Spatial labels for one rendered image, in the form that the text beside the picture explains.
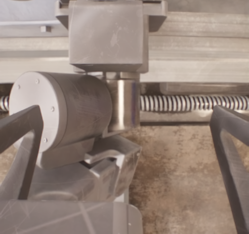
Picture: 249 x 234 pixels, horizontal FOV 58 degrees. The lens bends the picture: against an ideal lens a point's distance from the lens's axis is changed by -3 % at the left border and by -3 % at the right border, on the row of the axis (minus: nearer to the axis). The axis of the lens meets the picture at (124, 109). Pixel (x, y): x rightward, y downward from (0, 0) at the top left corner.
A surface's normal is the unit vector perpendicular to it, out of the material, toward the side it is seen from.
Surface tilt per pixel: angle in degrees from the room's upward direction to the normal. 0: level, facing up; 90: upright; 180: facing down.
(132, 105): 41
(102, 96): 59
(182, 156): 0
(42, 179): 70
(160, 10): 0
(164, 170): 0
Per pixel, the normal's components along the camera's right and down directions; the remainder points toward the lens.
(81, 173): 0.13, -0.89
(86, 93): 0.76, -0.40
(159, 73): 0.01, 0.66
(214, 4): -0.12, 0.00
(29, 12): 0.00, 0.92
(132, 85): 0.67, 0.07
